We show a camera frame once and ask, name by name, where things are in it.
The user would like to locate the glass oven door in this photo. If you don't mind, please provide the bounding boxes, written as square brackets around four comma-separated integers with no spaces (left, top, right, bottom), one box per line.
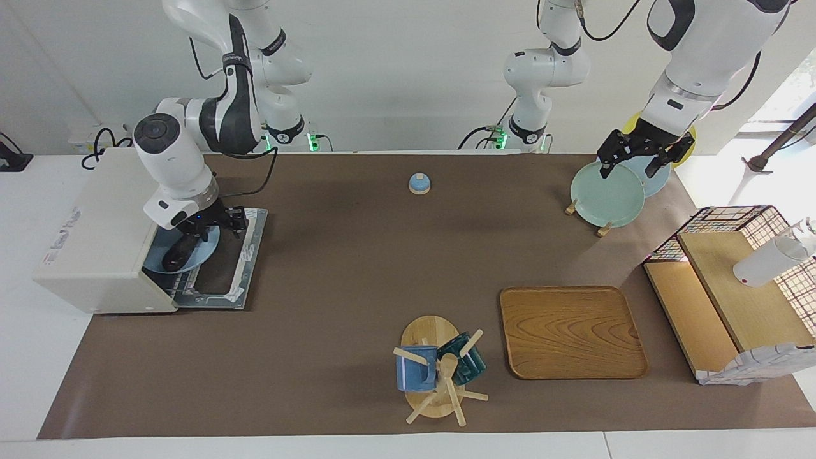
[175,207,268,311]

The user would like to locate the dark purple eggplant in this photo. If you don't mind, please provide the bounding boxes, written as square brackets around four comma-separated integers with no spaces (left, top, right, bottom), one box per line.
[163,237,195,272]

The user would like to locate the beige toaster oven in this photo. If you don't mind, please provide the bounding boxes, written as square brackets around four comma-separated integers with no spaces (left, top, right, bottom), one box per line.
[33,148,268,314]

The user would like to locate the light blue racked plate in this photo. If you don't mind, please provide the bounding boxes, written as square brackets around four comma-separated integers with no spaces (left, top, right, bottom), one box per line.
[622,150,672,198]

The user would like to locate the yellow plate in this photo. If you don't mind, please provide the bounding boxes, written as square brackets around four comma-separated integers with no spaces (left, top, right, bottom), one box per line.
[622,112,697,168]

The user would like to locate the pale green plate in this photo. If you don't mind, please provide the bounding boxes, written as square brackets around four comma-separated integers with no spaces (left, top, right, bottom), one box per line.
[570,161,646,228]

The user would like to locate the wooden plate rack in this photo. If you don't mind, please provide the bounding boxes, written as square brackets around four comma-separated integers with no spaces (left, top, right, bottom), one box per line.
[565,199,614,238]

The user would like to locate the brown stand pole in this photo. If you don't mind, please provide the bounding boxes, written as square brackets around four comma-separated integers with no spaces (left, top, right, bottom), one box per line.
[743,102,816,173]

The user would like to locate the brown table mat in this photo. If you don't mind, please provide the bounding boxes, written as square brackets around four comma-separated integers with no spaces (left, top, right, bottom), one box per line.
[37,153,816,441]

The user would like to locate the white spray bottle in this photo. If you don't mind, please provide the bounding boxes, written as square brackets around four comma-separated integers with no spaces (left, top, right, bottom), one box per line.
[733,218,816,288]

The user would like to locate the wooden serving tray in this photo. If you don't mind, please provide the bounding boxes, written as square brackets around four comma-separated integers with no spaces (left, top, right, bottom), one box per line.
[499,286,650,381]

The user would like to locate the black table clamp device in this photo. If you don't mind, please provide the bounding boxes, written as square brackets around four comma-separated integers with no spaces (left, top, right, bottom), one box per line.
[0,131,34,173]

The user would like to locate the wooden mug tree stand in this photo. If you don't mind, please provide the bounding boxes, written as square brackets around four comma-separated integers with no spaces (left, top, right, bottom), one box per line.
[393,315,490,427]

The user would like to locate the white patterned cloth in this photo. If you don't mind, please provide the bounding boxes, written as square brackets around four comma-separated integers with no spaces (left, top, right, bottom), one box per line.
[697,343,816,386]

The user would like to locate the blue mug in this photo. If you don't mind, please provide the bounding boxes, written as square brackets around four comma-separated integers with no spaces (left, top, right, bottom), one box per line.
[396,345,439,392]

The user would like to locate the dark green mug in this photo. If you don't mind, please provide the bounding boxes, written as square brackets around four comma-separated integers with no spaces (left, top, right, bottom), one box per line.
[437,331,487,386]

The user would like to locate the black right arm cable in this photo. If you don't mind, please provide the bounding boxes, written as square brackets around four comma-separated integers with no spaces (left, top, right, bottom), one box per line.
[189,35,279,198]

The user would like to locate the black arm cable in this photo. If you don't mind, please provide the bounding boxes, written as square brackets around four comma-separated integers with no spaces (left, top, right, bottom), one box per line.
[189,35,279,198]
[577,0,763,110]

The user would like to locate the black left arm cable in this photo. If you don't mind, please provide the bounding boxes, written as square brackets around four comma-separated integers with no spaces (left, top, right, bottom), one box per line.
[577,0,763,110]

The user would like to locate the black background cable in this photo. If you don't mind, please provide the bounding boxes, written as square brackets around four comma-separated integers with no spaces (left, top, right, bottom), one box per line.
[81,127,135,170]

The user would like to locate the wooden shelf with wire frame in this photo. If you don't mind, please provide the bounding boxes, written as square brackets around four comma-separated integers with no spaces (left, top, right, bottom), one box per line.
[643,205,816,386]

